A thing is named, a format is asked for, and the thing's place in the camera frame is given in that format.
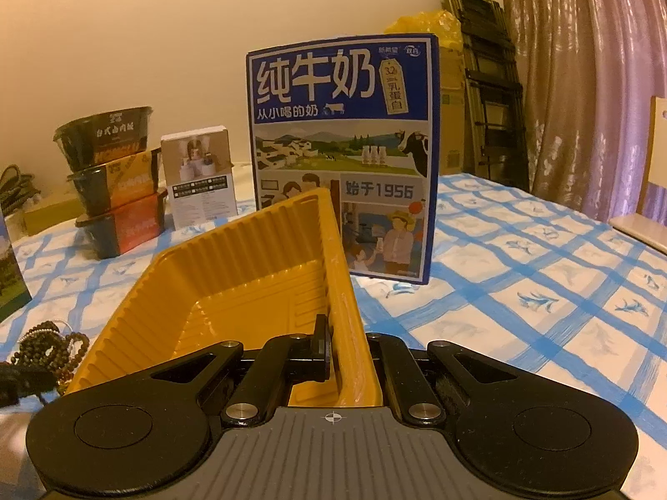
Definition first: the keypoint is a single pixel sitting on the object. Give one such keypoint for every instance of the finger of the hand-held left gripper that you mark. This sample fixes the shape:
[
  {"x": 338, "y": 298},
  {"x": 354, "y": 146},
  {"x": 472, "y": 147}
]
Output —
[{"x": 23, "y": 383}]

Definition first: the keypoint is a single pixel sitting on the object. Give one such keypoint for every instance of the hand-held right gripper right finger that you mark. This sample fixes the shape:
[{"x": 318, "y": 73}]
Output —
[{"x": 383, "y": 359}]

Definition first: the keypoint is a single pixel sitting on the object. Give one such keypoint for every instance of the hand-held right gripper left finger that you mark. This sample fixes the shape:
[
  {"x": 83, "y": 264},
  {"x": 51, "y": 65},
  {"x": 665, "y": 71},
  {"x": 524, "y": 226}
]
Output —
[{"x": 320, "y": 346}]

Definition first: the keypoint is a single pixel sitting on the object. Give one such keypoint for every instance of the yellow plastic tray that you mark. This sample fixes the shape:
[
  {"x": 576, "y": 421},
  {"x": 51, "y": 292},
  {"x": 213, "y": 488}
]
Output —
[{"x": 234, "y": 281}]

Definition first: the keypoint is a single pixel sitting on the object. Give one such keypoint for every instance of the light blue cow milk box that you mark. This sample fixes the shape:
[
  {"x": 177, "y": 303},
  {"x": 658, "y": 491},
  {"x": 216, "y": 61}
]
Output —
[{"x": 13, "y": 271}]

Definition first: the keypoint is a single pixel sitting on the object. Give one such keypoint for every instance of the blue checked floral tablecloth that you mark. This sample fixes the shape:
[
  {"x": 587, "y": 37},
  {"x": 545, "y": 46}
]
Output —
[{"x": 521, "y": 323}]

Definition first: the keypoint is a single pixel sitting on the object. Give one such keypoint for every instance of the small cardboard box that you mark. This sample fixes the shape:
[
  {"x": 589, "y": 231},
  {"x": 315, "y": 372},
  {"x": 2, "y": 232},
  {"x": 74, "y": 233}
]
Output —
[{"x": 49, "y": 216}]

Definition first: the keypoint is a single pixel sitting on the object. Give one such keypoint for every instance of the noodle bowl with red sleeve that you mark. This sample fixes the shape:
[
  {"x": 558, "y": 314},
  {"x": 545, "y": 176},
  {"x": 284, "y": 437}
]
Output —
[{"x": 120, "y": 229}]

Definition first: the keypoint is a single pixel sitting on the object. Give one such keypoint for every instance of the small white product box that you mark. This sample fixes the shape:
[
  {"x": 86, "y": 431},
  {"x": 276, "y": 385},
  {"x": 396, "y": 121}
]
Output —
[{"x": 198, "y": 182}]

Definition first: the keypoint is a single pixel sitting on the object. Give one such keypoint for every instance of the dark blue illustrated milk box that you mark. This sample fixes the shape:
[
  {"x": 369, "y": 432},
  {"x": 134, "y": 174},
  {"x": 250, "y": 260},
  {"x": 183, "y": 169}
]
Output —
[{"x": 338, "y": 140}]

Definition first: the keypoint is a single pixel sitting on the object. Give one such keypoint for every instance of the noodle bowl with yellow sleeve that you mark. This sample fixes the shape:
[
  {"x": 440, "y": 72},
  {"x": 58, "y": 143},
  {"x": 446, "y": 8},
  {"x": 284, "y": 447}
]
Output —
[{"x": 114, "y": 185}]

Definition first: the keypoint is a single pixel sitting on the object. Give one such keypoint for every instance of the large cardboard box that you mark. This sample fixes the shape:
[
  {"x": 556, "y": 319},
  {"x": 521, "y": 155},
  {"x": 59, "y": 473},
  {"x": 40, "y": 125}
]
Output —
[{"x": 452, "y": 114}]

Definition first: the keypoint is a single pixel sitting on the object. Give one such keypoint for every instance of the noodle bowl with black sleeve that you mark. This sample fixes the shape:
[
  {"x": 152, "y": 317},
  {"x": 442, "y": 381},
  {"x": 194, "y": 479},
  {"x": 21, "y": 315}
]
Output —
[{"x": 101, "y": 135}]

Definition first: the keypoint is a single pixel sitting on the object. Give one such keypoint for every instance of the black folding step ladder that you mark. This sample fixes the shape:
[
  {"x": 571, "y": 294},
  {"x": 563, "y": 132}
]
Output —
[{"x": 490, "y": 88}]

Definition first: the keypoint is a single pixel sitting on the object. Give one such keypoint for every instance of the beige wooden chair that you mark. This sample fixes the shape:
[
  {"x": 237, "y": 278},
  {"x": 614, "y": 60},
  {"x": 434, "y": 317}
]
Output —
[{"x": 643, "y": 224}]

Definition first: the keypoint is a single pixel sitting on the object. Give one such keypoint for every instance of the yellow plastic bag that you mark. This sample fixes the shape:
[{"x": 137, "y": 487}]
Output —
[{"x": 422, "y": 28}]

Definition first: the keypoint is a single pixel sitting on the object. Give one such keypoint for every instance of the pink shiny curtain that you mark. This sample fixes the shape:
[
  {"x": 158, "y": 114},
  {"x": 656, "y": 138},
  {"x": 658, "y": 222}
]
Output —
[{"x": 583, "y": 62}]

